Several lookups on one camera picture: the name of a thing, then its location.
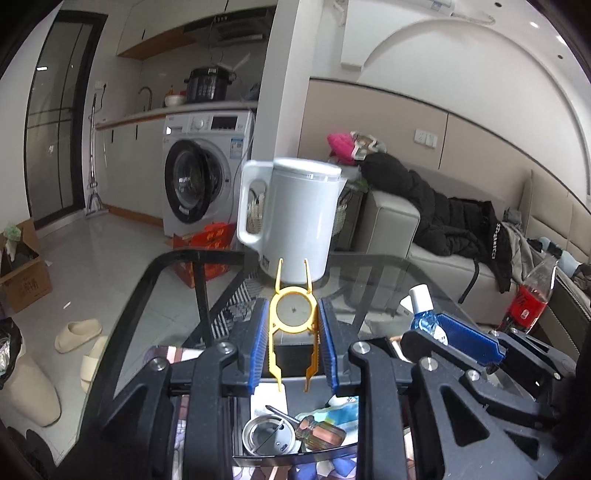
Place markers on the white bowl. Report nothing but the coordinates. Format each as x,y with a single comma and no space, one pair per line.
175,100

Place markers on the wicker basket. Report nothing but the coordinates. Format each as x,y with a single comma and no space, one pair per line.
342,221

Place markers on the beige slipper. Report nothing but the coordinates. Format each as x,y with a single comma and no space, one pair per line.
92,364
78,334

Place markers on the range hood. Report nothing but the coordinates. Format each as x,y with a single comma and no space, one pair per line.
231,27

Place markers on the mop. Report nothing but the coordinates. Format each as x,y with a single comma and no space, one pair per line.
94,138

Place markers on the cola bottle red label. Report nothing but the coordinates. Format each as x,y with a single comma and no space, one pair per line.
531,304

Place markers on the white wall cabinets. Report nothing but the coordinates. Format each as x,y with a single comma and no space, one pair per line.
152,27

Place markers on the blue liquid bottle white cap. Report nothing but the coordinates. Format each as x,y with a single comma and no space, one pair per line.
422,318

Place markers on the light blue pillow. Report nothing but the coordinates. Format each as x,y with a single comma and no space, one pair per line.
570,265

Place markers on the white charger cube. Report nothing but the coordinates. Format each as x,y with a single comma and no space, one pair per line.
405,304

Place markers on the kitchen faucet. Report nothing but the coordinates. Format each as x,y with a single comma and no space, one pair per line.
150,99

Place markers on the brown cardboard box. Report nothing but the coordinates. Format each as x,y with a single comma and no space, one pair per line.
27,288

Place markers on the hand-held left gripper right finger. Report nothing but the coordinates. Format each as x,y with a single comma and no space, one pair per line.
328,346

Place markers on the black pressure cooker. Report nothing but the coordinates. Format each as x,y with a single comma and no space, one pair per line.
207,85

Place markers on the red gift box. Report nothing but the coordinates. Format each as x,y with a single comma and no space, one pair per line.
207,237

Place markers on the white electric kettle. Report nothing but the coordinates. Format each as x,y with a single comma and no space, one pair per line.
300,221

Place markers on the grey clothing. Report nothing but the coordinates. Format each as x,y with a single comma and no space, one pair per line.
521,244

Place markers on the beige sofa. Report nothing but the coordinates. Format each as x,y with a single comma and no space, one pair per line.
388,221

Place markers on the black jacket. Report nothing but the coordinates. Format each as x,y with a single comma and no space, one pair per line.
429,207

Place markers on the green white card pack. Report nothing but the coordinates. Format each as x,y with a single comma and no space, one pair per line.
344,413

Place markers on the white kitchen counter cabinet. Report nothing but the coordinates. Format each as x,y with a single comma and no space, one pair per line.
134,166

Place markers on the black cardboard box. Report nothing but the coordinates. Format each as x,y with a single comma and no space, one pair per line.
295,355

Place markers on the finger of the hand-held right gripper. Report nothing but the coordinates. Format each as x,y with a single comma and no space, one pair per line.
425,344
466,337

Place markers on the black framed glass door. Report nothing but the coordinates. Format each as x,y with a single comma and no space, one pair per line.
51,115

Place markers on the white washing machine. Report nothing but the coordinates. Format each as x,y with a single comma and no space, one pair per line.
198,124

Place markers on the pink cloth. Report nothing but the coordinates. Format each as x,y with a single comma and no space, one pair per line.
341,145

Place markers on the white trash bin black bag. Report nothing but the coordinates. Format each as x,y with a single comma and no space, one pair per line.
32,392

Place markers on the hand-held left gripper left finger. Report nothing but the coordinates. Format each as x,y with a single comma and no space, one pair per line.
258,346

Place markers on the white wall switch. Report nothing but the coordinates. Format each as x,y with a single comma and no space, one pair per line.
425,138

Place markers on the yellow plastic tool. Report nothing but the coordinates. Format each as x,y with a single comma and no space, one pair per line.
273,309

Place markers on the white router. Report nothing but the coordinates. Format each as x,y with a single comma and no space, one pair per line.
240,64

